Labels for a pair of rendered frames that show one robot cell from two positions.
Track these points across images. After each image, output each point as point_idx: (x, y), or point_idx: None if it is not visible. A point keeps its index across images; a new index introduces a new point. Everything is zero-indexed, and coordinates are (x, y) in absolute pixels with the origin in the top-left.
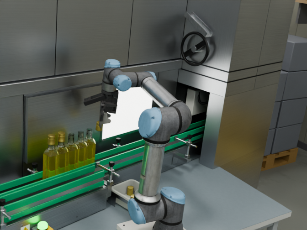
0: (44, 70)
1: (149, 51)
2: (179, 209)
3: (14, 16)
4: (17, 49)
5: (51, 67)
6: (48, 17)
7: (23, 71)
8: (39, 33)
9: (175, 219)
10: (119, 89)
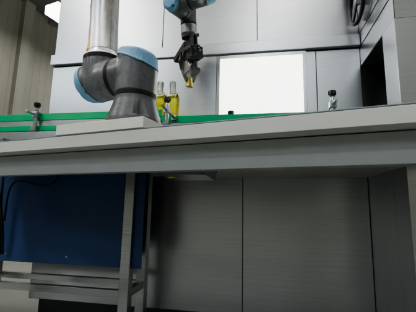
0: (151, 43)
1: (291, 26)
2: (123, 64)
3: (127, 2)
4: (127, 26)
5: (158, 41)
6: (156, 1)
7: (132, 44)
8: (147, 13)
9: (119, 82)
10: (164, 7)
